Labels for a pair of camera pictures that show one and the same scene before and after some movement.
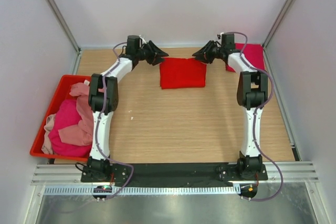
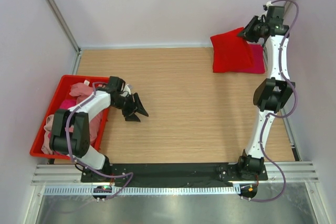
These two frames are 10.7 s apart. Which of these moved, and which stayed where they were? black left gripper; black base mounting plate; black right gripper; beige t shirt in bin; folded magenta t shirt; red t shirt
Moved: red t shirt; black left gripper; black right gripper
Stayed: beige t shirt in bin; folded magenta t shirt; black base mounting plate
